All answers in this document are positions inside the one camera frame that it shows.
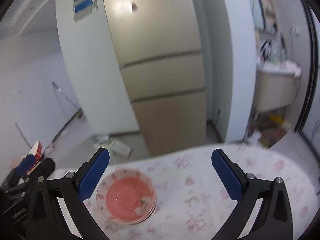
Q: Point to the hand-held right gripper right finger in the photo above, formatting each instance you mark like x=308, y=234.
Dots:
x=226, y=177

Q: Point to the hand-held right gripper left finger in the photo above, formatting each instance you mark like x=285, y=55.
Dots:
x=93, y=177

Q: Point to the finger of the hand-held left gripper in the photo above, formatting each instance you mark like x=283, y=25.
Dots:
x=46, y=168
x=27, y=163

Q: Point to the red cardboard box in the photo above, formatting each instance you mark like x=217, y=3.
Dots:
x=37, y=153

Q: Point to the pink printed white tablecloth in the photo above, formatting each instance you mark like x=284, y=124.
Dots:
x=200, y=192

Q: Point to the thin wooden stick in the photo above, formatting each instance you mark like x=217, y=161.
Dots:
x=21, y=133

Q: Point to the yellow packages under vanity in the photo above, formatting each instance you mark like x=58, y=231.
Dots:
x=272, y=130

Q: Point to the metal mop pole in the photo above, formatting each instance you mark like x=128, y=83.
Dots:
x=65, y=95

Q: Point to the beige vanity cabinet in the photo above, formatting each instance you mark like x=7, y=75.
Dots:
x=275, y=90

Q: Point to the gold refrigerator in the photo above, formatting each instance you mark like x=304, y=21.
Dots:
x=155, y=67

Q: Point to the pale pink towel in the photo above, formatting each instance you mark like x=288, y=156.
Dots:
x=291, y=67

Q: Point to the bathroom mirror cabinet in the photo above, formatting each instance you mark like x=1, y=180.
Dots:
x=257, y=10

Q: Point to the pink fridge magnet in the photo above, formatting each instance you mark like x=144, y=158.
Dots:
x=133, y=7

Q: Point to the low wall outlet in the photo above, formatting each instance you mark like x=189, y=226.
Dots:
x=220, y=111

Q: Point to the white wall outlet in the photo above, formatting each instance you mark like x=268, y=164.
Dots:
x=295, y=30

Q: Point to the grey wall panel blue screens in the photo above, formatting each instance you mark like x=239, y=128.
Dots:
x=85, y=2

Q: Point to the wall niche shelf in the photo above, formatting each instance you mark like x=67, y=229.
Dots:
x=271, y=12

